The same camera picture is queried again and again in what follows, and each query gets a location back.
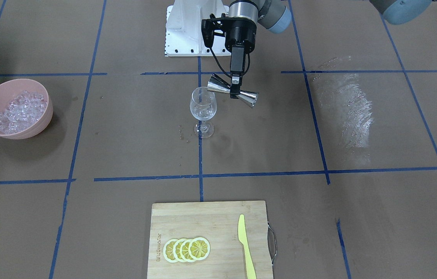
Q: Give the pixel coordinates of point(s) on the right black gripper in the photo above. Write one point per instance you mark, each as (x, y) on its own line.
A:
(241, 34)

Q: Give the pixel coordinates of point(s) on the steel double jigger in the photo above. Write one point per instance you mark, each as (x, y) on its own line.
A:
(218, 85)

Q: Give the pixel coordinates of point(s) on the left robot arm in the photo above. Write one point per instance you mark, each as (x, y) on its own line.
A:
(398, 12)

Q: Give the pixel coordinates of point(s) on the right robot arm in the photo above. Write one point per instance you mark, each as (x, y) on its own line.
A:
(273, 15)

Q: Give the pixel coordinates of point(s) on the clear wine glass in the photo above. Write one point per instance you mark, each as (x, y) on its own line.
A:
(203, 106)

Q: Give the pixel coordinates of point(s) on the pink bowl of ice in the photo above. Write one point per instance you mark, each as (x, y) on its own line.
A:
(25, 108)

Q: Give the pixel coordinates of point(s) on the wooden cutting board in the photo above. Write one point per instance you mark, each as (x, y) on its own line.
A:
(174, 225)

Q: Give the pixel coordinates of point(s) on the yellow plastic knife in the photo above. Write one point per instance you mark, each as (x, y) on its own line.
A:
(243, 239)

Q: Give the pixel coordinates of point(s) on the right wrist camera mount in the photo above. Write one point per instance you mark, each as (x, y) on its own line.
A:
(212, 27)

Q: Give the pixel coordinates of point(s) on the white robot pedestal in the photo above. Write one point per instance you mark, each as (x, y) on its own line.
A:
(183, 37)

